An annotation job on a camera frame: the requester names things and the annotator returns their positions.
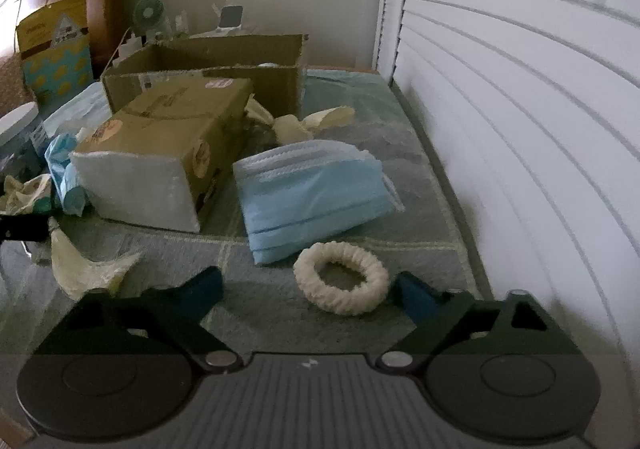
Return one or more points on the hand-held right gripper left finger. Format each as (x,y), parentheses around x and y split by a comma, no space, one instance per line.
(207,289)

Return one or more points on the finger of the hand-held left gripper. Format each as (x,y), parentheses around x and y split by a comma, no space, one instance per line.
(25,228)

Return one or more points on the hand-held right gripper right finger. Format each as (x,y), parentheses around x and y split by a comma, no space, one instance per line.
(415,294)

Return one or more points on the white fluffy scrunchie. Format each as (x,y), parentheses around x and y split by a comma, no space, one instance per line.
(345,301)

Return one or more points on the stack of blue face masks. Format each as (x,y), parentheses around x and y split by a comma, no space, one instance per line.
(310,194)

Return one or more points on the brown tissue pack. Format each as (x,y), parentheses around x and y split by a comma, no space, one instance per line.
(165,139)

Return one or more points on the cream knotted cloth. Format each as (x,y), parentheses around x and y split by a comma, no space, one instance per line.
(320,121)

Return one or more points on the cardboard box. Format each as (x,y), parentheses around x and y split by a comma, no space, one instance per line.
(260,84)

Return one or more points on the patterned crumpled cloth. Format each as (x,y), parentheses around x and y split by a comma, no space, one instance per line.
(25,191)

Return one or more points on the crumpled blue face mask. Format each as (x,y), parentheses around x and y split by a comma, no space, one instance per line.
(62,169)

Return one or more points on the cream crumpled cloth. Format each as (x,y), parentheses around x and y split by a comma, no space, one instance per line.
(85,269)

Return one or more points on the white lidded jar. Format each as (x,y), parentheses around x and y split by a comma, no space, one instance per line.
(17,126)

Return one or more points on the light blue towel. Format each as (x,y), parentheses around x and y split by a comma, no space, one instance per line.
(75,106)

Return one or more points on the yellow and blue bag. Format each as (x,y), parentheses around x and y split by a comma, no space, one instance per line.
(57,59)

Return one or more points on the white louvred wardrobe door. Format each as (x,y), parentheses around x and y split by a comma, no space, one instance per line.
(525,104)

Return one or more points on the small green desk fan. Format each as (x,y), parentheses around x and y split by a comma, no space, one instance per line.
(148,11)

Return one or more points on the white stand with screen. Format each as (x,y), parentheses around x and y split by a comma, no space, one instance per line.
(231,16)

